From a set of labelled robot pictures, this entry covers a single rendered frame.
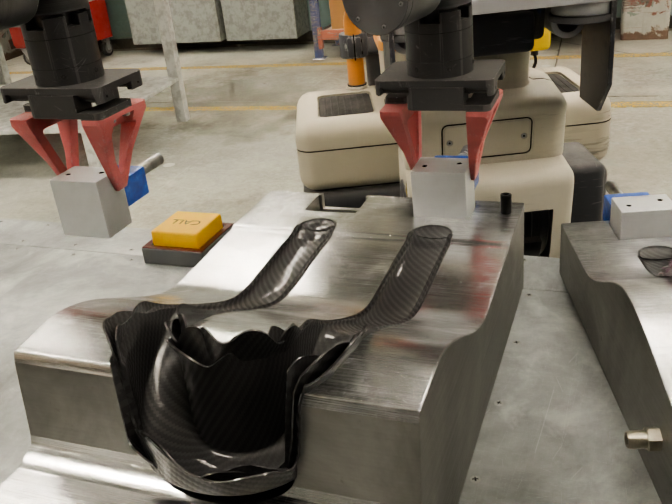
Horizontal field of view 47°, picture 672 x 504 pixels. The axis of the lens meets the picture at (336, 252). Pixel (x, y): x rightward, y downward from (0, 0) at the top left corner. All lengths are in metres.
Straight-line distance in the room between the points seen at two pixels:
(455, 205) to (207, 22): 5.78
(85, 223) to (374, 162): 0.70
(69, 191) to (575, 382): 0.45
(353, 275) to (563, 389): 0.19
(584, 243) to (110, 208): 0.43
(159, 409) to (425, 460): 0.18
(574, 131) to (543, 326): 0.70
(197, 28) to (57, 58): 5.81
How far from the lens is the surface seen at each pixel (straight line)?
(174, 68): 4.52
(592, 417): 0.61
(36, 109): 0.70
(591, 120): 1.38
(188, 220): 0.91
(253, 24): 6.26
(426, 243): 0.67
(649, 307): 0.56
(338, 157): 1.32
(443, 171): 0.69
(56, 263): 0.97
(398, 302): 0.60
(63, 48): 0.67
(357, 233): 0.69
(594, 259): 0.71
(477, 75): 0.66
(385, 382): 0.42
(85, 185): 0.70
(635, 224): 0.75
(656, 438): 0.53
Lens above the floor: 1.18
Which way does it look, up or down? 26 degrees down
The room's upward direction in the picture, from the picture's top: 6 degrees counter-clockwise
